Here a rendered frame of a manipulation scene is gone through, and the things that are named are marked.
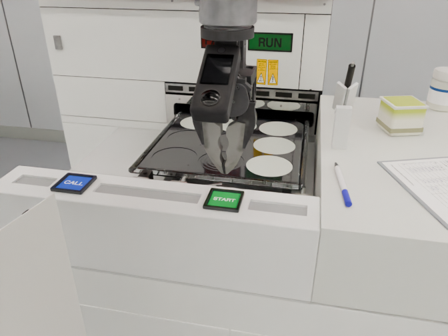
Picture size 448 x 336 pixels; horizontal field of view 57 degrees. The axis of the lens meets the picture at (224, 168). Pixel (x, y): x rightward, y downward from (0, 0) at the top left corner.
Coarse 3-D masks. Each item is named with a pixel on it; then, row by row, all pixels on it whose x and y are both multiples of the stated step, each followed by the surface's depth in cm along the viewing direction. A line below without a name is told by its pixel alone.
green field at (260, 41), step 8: (256, 40) 109; (264, 40) 108; (272, 40) 108; (280, 40) 107; (288, 40) 107; (256, 48) 110; (264, 48) 109; (272, 48) 109; (280, 48) 108; (288, 48) 108
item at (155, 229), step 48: (0, 192) 68; (48, 192) 67; (96, 192) 67; (144, 192) 68; (192, 192) 67; (96, 240) 68; (144, 240) 66; (192, 240) 64; (240, 240) 62; (288, 240) 60; (240, 288) 66; (288, 288) 64
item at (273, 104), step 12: (168, 96) 120; (180, 96) 119; (192, 96) 119; (168, 108) 122; (264, 108) 116; (276, 108) 115; (288, 108) 114; (300, 108) 114; (312, 108) 113; (168, 120) 124; (312, 132) 116
